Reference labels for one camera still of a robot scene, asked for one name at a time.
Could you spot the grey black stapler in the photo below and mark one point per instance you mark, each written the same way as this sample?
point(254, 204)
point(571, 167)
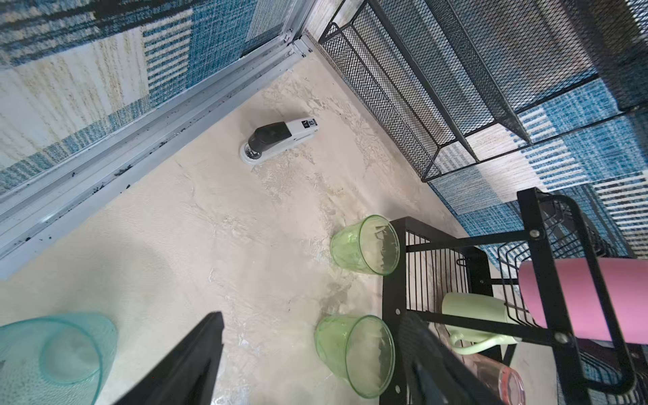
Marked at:
point(273, 139)

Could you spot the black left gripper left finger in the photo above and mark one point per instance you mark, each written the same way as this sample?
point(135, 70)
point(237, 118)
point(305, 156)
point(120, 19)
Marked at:
point(188, 374)

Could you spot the light green ceramic mug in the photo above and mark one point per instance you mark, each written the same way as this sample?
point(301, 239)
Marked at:
point(466, 341)

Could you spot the black two-tier dish rack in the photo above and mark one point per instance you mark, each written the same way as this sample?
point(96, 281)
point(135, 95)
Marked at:
point(550, 227)

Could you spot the teal cup behind arm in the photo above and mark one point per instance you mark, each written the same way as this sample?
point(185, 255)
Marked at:
point(63, 359)

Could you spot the black mesh shelf unit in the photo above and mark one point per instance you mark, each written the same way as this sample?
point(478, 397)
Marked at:
point(436, 74)

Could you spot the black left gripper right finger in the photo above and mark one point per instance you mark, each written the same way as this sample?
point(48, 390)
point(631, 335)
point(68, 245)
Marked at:
point(434, 374)

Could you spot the green glass cup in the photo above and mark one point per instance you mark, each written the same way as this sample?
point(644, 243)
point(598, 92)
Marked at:
point(370, 247)
point(358, 349)

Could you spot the pink translucent glass cup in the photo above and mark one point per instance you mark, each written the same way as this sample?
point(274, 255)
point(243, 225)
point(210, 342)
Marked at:
point(501, 379)

